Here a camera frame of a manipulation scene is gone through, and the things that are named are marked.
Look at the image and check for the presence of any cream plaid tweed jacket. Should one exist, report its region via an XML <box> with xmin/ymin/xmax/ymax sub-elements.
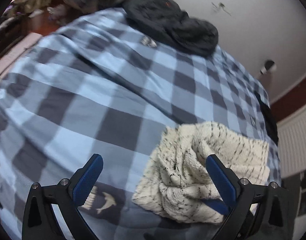
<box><xmin>132</xmin><ymin>121</ymin><xmax>269</xmax><ymax>224</ymax></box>

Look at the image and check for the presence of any black garment at bed edge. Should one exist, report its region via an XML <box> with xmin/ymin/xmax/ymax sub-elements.
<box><xmin>254</xmin><ymin>91</ymin><xmax>279</xmax><ymax>146</ymax></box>

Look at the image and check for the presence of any dark red door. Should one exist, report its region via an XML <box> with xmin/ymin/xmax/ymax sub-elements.
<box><xmin>271</xmin><ymin>77</ymin><xmax>306</xmax><ymax>122</ymax></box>

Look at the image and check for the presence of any blue checkered bed cover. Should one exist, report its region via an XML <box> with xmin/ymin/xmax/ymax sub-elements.
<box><xmin>0</xmin><ymin>8</ymin><xmax>269</xmax><ymax>239</ymax></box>

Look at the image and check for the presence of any black padded jacket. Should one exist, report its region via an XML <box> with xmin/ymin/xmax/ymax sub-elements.
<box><xmin>123</xmin><ymin>0</ymin><xmax>219</xmax><ymax>57</ymax></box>

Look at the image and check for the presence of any wall mounted hair dryer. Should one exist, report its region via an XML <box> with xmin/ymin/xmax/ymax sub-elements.
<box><xmin>260</xmin><ymin>60</ymin><xmax>277</xmax><ymax>75</ymax></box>

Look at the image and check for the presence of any wooden bed frame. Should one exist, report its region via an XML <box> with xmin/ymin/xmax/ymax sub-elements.
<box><xmin>0</xmin><ymin>33</ymin><xmax>42</xmax><ymax>81</ymax></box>

